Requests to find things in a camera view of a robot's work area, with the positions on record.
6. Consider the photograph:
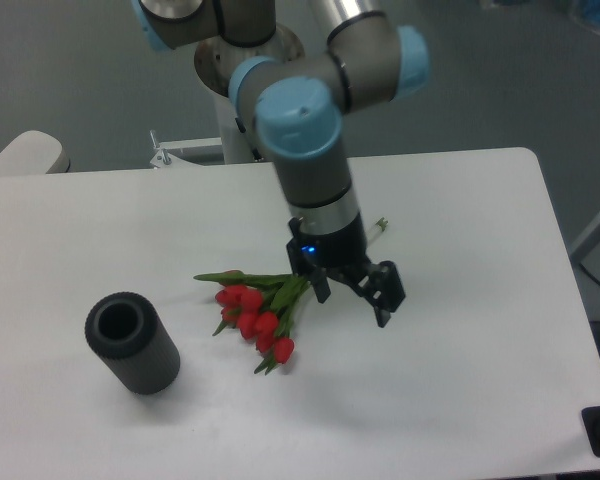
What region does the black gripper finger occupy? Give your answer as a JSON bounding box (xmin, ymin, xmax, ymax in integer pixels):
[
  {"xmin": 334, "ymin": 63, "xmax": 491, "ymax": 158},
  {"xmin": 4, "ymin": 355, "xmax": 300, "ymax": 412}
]
[
  {"xmin": 329, "ymin": 259, "xmax": 406, "ymax": 328},
  {"xmin": 307, "ymin": 268, "xmax": 330, "ymax": 303}
]

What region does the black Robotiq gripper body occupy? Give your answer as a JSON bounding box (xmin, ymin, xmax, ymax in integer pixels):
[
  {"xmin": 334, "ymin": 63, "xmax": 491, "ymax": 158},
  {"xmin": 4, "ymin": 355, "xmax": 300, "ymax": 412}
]
[{"xmin": 287, "ymin": 213, "xmax": 371, "ymax": 280}]

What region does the red tulip bouquet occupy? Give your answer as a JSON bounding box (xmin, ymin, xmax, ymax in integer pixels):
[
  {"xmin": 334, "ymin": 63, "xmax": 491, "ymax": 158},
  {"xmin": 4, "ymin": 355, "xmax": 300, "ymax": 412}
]
[{"xmin": 195, "ymin": 270, "xmax": 310, "ymax": 374}]

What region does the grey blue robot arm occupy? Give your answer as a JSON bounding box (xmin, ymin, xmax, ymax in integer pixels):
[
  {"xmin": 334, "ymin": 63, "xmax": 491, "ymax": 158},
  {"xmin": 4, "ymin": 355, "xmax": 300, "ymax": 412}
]
[{"xmin": 133, "ymin": 1, "xmax": 430, "ymax": 326}]

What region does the dark grey ribbed vase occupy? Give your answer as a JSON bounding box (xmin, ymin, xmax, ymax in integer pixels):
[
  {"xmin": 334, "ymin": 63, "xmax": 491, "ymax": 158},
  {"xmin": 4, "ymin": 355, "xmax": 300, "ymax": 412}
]
[{"xmin": 84, "ymin": 292, "xmax": 181, "ymax": 395}]

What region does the white chair seat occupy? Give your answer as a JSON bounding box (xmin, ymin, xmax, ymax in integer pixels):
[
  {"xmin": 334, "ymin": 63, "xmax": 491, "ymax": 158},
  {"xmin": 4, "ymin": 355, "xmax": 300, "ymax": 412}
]
[{"xmin": 0, "ymin": 130, "xmax": 71, "ymax": 178}]

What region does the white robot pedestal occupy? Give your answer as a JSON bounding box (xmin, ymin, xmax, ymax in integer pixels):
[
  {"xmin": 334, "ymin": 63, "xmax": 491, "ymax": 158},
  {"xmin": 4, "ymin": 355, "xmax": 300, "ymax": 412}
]
[{"xmin": 148, "ymin": 29, "xmax": 306, "ymax": 169}]

